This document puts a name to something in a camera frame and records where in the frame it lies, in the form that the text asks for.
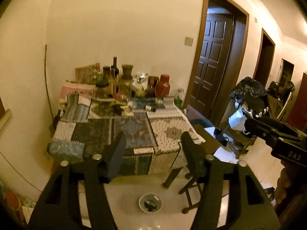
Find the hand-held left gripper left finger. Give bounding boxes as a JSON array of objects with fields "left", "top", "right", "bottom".
[{"left": 27, "top": 133, "right": 126, "bottom": 230}]

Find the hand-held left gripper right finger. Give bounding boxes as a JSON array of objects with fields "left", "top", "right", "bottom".
[{"left": 180, "top": 131, "right": 281, "bottom": 230}]

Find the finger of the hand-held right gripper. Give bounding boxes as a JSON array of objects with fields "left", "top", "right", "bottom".
[
  {"left": 245, "top": 116, "right": 300, "bottom": 138},
  {"left": 256, "top": 134, "right": 283, "bottom": 147}
]

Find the white bowl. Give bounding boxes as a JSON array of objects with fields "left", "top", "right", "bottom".
[{"left": 139, "top": 194, "right": 163, "bottom": 213}]

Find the person's right hand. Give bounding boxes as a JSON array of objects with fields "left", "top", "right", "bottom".
[{"left": 275, "top": 165, "right": 293, "bottom": 208}]

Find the wooden stool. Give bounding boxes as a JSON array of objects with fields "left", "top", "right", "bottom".
[
  {"left": 193, "top": 124, "right": 222, "bottom": 154},
  {"left": 179, "top": 146, "right": 240, "bottom": 214}
]

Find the white plastic bag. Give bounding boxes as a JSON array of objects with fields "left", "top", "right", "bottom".
[{"left": 229, "top": 109, "right": 248, "bottom": 131}]

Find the patchwork-cloth covered table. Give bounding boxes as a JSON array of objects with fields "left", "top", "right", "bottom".
[{"left": 48, "top": 96, "right": 207, "bottom": 176}]

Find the chair with piled clothes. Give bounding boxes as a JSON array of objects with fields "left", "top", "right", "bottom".
[{"left": 225, "top": 98, "right": 264, "bottom": 154}]

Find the dark patterned cloth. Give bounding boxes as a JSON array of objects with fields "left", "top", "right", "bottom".
[{"left": 229, "top": 77, "right": 268, "bottom": 101}]

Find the reddish wooden door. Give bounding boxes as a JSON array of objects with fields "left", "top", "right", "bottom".
[{"left": 285, "top": 72, "right": 307, "bottom": 130}]

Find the glass jar with green contents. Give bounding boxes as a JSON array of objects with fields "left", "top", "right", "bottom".
[{"left": 175, "top": 89, "right": 185, "bottom": 106}]

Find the dark-lidded glass jar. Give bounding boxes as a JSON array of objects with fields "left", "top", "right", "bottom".
[{"left": 95, "top": 81, "right": 110, "bottom": 98}]

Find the large glass jar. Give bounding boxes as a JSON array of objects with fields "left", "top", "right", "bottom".
[{"left": 119, "top": 77, "right": 133, "bottom": 95}]

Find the clear glass bottle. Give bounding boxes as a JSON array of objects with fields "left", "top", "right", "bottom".
[{"left": 108, "top": 66, "right": 118, "bottom": 94}]

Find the red thermos jug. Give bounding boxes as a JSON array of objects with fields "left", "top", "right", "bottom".
[{"left": 155, "top": 74, "right": 171, "bottom": 98}]

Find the pink box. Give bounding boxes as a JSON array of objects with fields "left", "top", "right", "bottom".
[{"left": 59, "top": 83, "right": 95, "bottom": 100}]

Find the crumpled clear plastic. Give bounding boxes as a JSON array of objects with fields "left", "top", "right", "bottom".
[{"left": 137, "top": 72, "right": 149, "bottom": 84}]

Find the dark wooden panel door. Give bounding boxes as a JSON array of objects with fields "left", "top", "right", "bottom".
[{"left": 189, "top": 13, "right": 234, "bottom": 112}]

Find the brown ceramic vase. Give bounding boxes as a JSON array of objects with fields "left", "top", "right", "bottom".
[{"left": 121, "top": 64, "right": 133, "bottom": 79}]

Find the patterned gift box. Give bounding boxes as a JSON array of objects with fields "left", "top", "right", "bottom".
[{"left": 75, "top": 63, "right": 100, "bottom": 84}]

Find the dark wine bottle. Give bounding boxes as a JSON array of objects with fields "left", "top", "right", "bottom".
[{"left": 112, "top": 56, "right": 120, "bottom": 77}]

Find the thin wooden stick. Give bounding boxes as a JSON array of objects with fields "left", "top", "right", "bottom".
[{"left": 44, "top": 44, "right": 54, "bottom": 120}]

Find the orange-lidded jar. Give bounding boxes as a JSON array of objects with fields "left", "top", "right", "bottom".
[{"left": 6, "top": 192, "right": 20, "bottom": 209}]

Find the narrow doorway frame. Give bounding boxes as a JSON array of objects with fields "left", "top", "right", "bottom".
[{"left": 278, "top": 59, "right": 295, "bottom": 82}]

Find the wooden doorway frame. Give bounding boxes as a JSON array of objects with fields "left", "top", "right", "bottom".
[{"left": 253, "top": 28, "right": 276, "bottom": 87}]

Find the wooden door frame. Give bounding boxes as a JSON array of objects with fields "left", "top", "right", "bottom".
[{"left": 185, "top": 0, "right": 250, "bottom": 125}]

